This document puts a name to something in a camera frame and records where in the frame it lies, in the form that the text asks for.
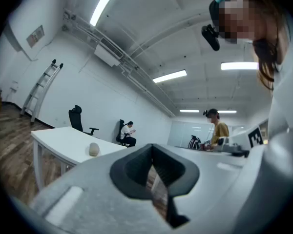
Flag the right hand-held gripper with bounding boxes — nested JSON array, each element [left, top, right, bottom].
[[228, 125, 264, 152]]

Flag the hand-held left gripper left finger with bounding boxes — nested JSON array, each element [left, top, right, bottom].
[[30, 144, 176, 234]]

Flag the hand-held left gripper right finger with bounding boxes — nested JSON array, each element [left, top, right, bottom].
[[152, 144, 268, 234]]

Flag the beige oval pad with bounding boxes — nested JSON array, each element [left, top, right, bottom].
[[88, 142, 100, 157]]

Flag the striped black white bag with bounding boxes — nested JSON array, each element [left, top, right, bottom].
[[187, 135, 202, 150]]

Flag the person's grey shirt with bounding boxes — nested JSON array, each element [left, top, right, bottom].
[[268, 8, 293, 141]]

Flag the white table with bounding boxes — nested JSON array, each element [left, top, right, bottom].
[[30, 126, 127, 192]]

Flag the black office chair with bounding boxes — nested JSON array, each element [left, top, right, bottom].
[[68, 104, 100, 137], [115, 119, 130, 146]]

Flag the white ceiling pipes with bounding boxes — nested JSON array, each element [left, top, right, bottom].
[[62, 8, 176, 118]]

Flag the aluminium ladder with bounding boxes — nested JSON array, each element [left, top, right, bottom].
[[20, 59, 64, 126]]

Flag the white air conditioner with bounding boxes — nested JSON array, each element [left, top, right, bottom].
[[94, 37, 124, 67]]

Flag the black head camera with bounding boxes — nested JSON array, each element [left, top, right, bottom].
[[201, 0, 222, 52]]

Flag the wall electrical panel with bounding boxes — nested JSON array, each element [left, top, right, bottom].
[[26, 25, 45, 48]]

